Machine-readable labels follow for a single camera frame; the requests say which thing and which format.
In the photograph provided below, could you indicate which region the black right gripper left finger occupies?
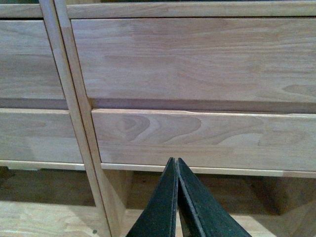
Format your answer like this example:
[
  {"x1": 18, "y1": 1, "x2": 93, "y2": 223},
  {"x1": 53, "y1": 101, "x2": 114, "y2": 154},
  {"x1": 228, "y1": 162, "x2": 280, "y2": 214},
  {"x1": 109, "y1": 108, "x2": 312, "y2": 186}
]
[{"x1": 127, "y1": 158, "x2": 178, "y2": 237}]

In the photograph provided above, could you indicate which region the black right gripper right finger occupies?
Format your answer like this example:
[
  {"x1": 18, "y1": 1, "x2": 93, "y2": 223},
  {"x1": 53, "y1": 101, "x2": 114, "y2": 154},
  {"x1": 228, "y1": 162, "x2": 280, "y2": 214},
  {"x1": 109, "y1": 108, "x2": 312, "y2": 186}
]
[{"x1": 177, "y1": 158, "x2": 250, "y2": 237}]

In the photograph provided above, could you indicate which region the left wooden shelf cabinet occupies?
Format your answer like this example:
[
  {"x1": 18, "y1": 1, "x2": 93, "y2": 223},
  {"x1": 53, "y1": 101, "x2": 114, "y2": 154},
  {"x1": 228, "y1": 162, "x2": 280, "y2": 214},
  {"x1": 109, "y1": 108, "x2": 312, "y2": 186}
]
[{"x1": 0, "y1": 0, "x2": 111, "y2": 237}]

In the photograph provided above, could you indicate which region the wooden shelf cabinet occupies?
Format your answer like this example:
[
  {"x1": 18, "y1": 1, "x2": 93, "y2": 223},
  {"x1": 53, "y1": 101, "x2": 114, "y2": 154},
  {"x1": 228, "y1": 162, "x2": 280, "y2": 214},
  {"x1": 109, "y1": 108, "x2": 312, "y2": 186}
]
[
  {"x1": 0, "y1": 0, "x2": 111, "y2": 237},
  {"x1": 54, "y1": 0, "x2": 316, "y2": 237}
]

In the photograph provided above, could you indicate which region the right wooden shelf cabinet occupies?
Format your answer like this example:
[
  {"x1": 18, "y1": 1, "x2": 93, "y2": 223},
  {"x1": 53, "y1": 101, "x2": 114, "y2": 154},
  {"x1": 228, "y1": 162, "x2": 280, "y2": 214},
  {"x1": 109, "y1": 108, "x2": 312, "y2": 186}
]
[{"x1": 54, "y1": 0, "x2": 316, "y2": 237}]

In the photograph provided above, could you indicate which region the lower right wooden drawer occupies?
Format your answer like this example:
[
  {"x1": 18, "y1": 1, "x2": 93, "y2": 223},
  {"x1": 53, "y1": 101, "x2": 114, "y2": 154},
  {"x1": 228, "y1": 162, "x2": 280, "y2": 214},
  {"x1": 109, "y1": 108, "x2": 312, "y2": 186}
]
[{"x1": 92, "y1": 109, "x2": 316, "y2": 171}]

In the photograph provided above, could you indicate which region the wooden drawer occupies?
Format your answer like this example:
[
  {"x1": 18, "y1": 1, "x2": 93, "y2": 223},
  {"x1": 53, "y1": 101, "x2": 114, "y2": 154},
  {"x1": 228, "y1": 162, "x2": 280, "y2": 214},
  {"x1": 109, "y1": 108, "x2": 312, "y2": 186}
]
[
  {"x1": 72, "y1": 18, "x2": 316, "y2": 103},
  {"x1": 92, "y1": 109, "x2": 316, "y2": 171},
  {"x1": 0, "y1": 108, "x2": 83, "y2": 163},
  {"x1": 0, "y1": 20, "x2": 64, "y2": 99}
]

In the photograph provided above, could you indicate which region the lower left wooden drawer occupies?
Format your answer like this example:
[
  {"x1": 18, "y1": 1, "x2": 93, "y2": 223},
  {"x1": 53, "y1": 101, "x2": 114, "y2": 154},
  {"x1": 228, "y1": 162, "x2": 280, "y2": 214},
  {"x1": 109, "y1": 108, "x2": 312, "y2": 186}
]
[{"x1": 0, "y1": 108, "x2": 83, "y2": 163}]

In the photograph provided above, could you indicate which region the upper right wooden drawer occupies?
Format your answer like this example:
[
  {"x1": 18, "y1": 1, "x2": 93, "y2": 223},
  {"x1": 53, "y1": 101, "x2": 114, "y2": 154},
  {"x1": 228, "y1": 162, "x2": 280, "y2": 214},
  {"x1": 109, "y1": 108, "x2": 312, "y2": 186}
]
[{"x1": 72, "y1": 18, "x2": 316, "y2": 103}]

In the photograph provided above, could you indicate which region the upper left wooden drawer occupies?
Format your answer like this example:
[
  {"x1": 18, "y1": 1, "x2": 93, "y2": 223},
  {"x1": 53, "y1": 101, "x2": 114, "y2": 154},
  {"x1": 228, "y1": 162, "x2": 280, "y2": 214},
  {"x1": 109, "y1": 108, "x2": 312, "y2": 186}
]
[{"x1": 0, "y1": 20, "x2": 64, "y2": 99}]

